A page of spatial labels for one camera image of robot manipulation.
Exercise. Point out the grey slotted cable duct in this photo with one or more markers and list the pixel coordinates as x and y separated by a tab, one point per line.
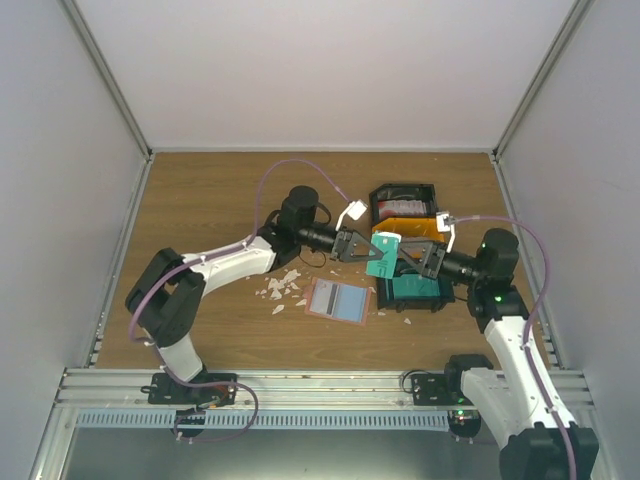
268	419

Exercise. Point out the pink clear card holder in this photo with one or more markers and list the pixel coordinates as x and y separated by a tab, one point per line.
337	301

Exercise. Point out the teal credit card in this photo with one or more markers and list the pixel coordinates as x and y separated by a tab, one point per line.
388	244

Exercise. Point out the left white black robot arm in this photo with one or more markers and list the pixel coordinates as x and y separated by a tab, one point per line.
165	299

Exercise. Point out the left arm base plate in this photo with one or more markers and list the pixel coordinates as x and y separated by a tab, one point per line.
165	391

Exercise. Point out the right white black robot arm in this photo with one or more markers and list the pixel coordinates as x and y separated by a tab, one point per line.
537	435

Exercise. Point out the black bin far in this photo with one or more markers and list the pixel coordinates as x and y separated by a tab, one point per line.
403	191

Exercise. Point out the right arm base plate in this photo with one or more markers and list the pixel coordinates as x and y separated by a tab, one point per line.
431	389

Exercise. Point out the teal card stack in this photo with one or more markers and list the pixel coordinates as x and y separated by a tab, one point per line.
413	286

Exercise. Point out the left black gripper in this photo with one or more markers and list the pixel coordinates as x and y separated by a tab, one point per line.
347	255

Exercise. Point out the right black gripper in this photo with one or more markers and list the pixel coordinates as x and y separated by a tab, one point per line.
429	248

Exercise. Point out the orange bin middle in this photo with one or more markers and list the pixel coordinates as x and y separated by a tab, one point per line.
423	227

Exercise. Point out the white red cards far bin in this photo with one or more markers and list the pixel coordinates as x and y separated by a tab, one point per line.
401	208

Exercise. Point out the white paper scraps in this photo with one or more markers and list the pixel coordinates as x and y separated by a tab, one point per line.
286	290

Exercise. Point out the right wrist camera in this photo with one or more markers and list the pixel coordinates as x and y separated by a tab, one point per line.
445	223

